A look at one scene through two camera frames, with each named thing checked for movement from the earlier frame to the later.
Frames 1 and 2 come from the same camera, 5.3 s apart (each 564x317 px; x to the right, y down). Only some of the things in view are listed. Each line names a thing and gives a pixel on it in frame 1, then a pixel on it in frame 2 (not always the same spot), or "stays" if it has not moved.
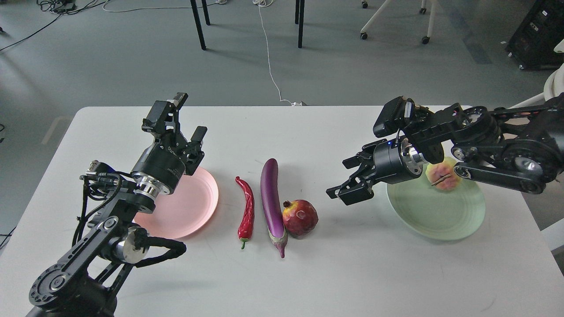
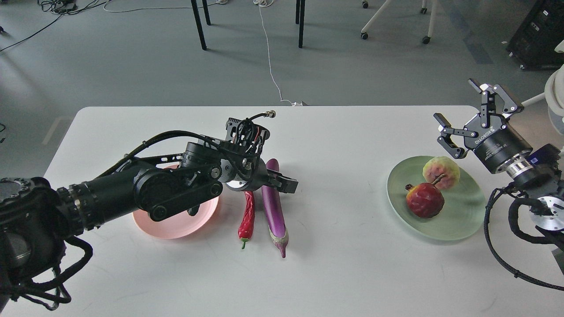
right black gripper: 383,161 → 494,145
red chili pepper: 245,228 stays
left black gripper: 161,167 → 244,173
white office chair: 553,87 stays
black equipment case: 532,47 stays
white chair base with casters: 425,39 stays
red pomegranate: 300,218 → 425,200
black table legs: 201,38 stays
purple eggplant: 272,204 stays
